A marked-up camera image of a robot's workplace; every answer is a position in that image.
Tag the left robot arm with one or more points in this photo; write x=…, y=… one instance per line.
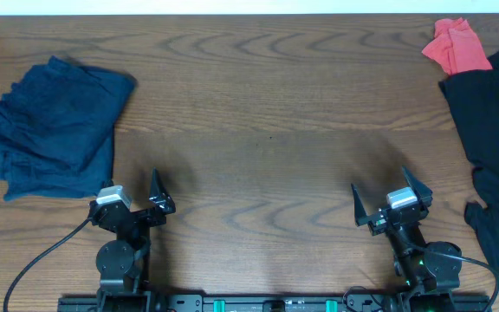
x=123, y=263

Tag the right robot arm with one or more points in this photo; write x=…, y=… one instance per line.
x=431, y=270

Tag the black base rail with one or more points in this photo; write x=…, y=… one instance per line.
x=352, y=302

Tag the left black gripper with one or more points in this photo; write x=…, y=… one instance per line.
x=159, y=198

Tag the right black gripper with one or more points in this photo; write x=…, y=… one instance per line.
x=379, y=222

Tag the red t-shirt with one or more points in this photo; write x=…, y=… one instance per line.
x=456, y=48

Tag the folded navy blue garment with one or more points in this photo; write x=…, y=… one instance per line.
x=56, y=130

